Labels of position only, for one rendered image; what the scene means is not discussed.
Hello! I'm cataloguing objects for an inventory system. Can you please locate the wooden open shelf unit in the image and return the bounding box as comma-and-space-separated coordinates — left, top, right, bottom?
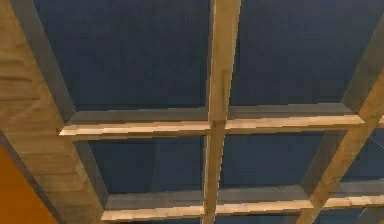
0, 0, 384, 224

